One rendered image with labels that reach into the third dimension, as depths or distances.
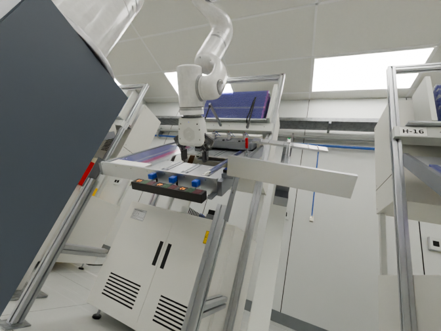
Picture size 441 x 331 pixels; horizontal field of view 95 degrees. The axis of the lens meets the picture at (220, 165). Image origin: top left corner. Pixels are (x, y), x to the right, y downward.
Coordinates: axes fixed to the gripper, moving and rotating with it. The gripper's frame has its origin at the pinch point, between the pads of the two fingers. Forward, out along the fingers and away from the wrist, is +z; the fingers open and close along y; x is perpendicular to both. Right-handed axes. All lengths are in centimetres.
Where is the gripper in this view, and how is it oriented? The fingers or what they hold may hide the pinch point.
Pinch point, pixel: (194, 157)
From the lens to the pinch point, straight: 76.8
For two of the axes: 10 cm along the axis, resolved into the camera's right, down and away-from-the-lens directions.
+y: 9.1, 1.1, -4.0
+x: 4.1, -2.8, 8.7
